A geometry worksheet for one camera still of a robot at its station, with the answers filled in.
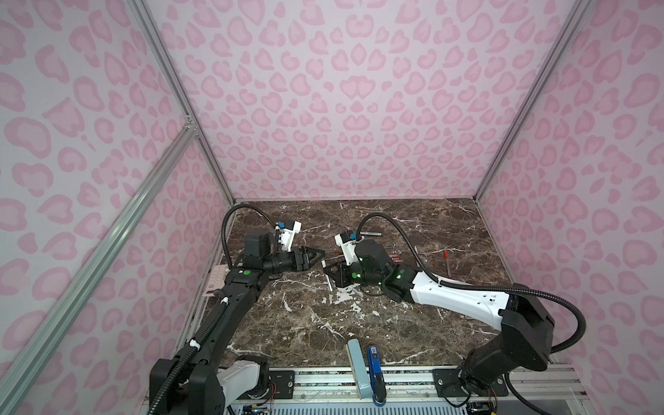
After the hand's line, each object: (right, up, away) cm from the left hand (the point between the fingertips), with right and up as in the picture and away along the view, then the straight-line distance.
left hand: (320, 251), depth 75 cm
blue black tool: (+16, -36, -4) cm, 40 cm away
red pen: (+47, -5, +26) cm, 54 cm away
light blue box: (+11, -34, -1) cm, 36 cm away
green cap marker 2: (+1, -4, 0) cm, 4 cm away
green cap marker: (+18, +3, +32) cm, 37 cm away
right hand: (+1, -5, -1) cm, 6 cm away
